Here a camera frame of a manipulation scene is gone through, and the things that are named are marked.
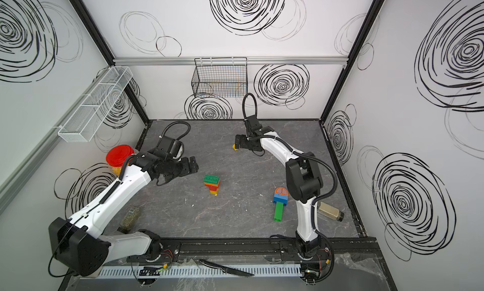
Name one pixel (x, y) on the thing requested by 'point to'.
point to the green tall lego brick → (278, 211)
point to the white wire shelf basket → (82, 124)
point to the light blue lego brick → (280, 198)
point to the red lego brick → (212, 185)
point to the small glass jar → (329, 211)
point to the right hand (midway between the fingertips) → (243, 145)
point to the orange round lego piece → (282, 191)
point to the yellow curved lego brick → (234, 147)
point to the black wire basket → (222, 77)
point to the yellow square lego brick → (214, 193)
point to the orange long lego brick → (209, 183)
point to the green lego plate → (211, 179)
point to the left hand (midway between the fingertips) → (190, 169)
